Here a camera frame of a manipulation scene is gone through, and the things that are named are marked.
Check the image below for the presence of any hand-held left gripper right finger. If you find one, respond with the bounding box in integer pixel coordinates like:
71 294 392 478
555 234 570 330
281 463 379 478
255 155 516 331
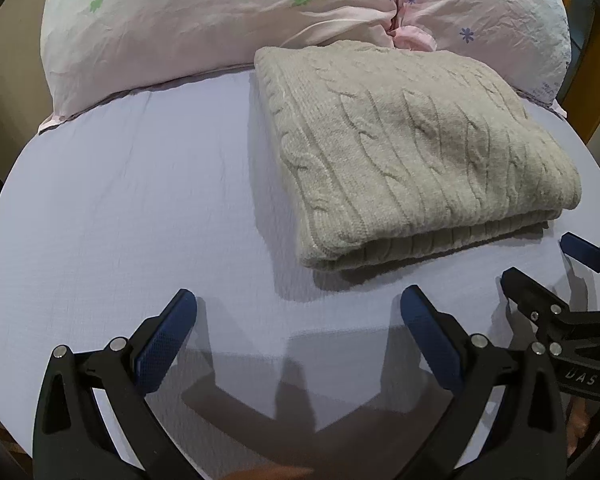
380 285 567 480

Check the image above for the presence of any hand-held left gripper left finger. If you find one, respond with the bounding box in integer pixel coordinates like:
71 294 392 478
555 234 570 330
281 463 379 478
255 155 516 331
32 288 198 480

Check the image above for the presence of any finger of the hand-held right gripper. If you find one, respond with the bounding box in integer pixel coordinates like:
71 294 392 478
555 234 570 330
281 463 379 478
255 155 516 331
560 232 600 283
500 267 583 343

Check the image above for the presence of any beige cable-knit sweater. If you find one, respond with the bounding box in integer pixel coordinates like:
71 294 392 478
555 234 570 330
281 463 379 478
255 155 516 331
253 39 582 272

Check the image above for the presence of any person's right hand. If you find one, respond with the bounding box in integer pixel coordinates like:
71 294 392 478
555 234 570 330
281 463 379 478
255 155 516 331
565 396 600 463

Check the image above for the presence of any lavender bed sheet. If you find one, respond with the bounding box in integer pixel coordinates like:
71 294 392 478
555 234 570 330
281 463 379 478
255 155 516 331
0 67 600 480

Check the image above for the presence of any pink crinkled flowered pillow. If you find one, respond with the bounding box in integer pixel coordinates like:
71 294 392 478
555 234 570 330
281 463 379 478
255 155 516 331
392 0 573 120

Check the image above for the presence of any pale pink flowered pillow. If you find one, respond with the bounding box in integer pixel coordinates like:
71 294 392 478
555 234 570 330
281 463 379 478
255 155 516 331
36 0 401 136

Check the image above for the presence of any wooden bed frame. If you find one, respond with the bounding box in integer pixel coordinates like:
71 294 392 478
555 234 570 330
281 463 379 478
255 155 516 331
561 0 600 147

